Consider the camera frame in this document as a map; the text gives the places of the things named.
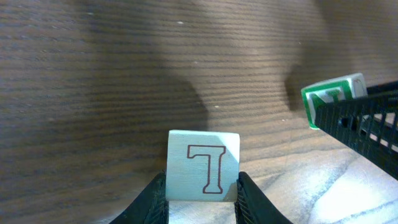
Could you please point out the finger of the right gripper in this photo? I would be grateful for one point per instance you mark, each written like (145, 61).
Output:
(382, 88)
(366, 125)

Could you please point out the wooden block red seven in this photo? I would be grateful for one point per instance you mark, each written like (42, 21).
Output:
(202, 166)

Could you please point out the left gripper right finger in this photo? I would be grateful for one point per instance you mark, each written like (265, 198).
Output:
(253, 207)

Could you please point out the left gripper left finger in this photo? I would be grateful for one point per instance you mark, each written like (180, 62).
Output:
(149, 207)

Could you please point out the wooden block green letter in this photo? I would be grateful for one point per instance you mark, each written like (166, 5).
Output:
(347, 87)

